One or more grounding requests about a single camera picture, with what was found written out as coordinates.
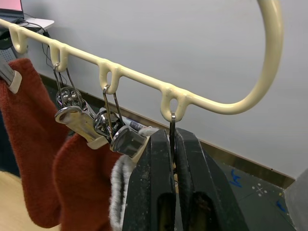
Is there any white desk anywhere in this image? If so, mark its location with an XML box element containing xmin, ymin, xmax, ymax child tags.
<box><xmin>0</xmin><ymin>18</ymin><xmax>55</xmax><ymax>37</ymax></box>

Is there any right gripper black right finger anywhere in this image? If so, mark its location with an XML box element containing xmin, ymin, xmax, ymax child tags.
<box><xmin>176</xmin><ymin>128</ymin><xmax>250</xmax><ymax>231</ymax></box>

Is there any grey fuzzy sock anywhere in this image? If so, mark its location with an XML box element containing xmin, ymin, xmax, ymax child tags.
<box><xmin>109</xmin><ymin>125</ymin><xmax>159</xmax><ymax>231</ymax></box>

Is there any silver clip with cream tips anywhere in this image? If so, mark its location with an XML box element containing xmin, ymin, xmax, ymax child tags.
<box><xmin>93</xmin><ymin>84</ymin><xmax>148</xmax><ymax>162</ymax></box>
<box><xmin>169</xmin><ymin>113</ymin><xmax>180</xmax><ymax>193</ymax></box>
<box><xmin>0</xmin><ymin>59</ymin><xmax>23</xmax><ymax>94</ymax></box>
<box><xmin>53</xmin><ymin>62</ymin><xmax>109</xmax><ymax>150</ymax></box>

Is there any red knit sock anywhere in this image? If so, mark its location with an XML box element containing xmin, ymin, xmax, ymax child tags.
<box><xmin>0</xmin><ymin>57</ymin><xmax>72</xmax><ymax>228</ymax></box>
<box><xmin>53</xmin><ymin>131</ymin><xmax>126</xmax><ymax>231</ymax></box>

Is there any laptop with pink screen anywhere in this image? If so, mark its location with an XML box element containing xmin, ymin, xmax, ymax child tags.
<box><xmin>0</xmin><ymin>0</ymin><xmax>25</xmax><ymax>24</ymax></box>

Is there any black device with green light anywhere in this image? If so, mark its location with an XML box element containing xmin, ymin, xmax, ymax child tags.
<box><xmin>0</xmin><ymin>28</ymin><xmax>14</xmax><ymax>50</ymax></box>

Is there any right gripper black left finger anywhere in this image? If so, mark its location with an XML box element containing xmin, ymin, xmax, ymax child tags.
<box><xmin>122</xmin><ymin>129</ymin><xmax>176</xmax><ymax>231</ymax></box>

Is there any cream clip hanger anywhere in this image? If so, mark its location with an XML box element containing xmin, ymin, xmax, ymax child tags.
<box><xmin>0</xmin><ymin>0</ymin><xmax>283</xmax><ymax>121</ymax></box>

